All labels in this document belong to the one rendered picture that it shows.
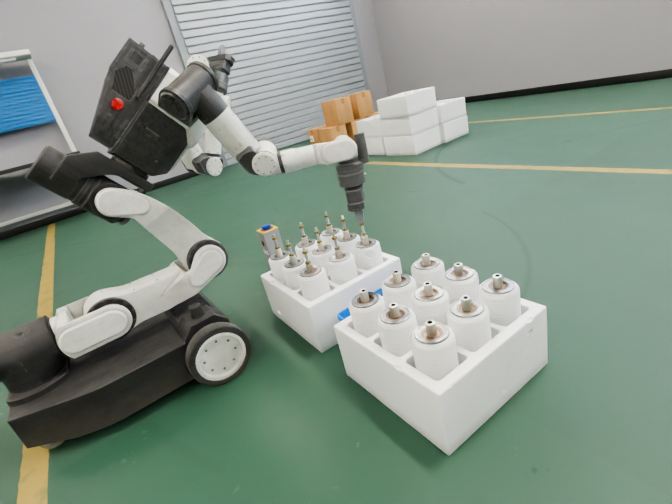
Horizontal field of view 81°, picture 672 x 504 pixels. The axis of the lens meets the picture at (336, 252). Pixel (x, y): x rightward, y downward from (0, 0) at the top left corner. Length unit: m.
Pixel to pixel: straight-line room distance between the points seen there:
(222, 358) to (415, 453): 0.66
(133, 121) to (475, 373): 1.12
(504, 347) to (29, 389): 1.32
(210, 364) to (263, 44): 6.00
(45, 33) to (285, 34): 3.18
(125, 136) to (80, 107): 4.90
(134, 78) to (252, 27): 5.61
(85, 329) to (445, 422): 1.05
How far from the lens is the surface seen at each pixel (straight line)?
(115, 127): 1.33
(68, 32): 6.35
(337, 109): 5.06
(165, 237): 1.41
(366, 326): 1.04
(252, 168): 1.25
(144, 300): 1.45
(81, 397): 1.37
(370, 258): 1.37
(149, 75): 1.32
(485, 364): 0.95
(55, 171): 1.35
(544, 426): 1.06
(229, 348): 1.34
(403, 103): 3.83
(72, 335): 1.41
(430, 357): 0.88
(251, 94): 6.67
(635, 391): 1.17
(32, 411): 1.44
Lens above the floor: 0.79
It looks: 23 degrees down
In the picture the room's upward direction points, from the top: 14 degrees counter-clockwise
